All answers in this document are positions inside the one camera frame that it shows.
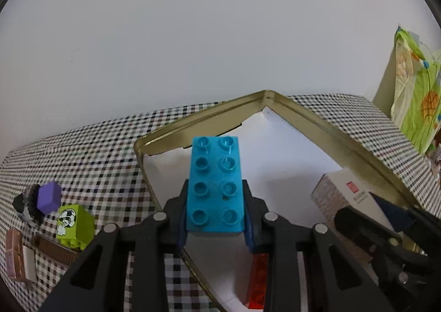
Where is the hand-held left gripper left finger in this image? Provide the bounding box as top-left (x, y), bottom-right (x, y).
top-left (36, 179), bottom-right (190, 312)

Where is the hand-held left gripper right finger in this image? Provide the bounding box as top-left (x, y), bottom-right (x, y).
top-left (241, 179), bottom-right (395, 312)

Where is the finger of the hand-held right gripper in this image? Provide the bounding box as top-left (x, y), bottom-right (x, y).
top-left (373, 194), bottom-right (441, 257)
top-left (334, 206), bottom-right (404, 255)

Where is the speckled white small box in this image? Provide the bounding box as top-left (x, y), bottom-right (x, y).
top-left (310, 168), bottom-right (397, 233)

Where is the blue toy brick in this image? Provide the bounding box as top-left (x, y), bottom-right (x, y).
top-left (186, 136), bottom-right (246, 237)

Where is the green printed toy brick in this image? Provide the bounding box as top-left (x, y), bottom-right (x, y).
top-left (56, 204), bottom-right (96, 251)

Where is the gold metal tin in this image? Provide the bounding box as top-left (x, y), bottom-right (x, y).
top-left (134, 90), bottom-right (423, 312)

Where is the red translucent toy brick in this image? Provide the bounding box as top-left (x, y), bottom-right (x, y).
top-left (243, 253), bottom-right (269, 310)

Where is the white paper lining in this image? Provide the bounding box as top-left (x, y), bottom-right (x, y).
top-left (145, 107), bottom-right (407, 312)

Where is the checkered tablecloth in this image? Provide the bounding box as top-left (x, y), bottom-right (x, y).
top-left (0, 93), bottom-right (438, 312)

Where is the green printed cloth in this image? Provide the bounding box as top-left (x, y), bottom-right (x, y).
top-left (390, 25), bottom-right (441, 156)

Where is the brown toy strip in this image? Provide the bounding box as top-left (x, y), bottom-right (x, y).
top-left (30, 234), bottom-right (80, 266)

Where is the purple toy cube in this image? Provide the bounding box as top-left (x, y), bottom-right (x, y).
top-left (37, 180), bottom-right (63, 214)

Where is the black toy piece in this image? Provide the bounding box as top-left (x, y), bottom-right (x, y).
top-left (13, 184), bottom-right (45, 224)

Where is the brown toy brick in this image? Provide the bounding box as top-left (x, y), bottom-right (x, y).
top-left (5, 228), bottom-right (37, 281)

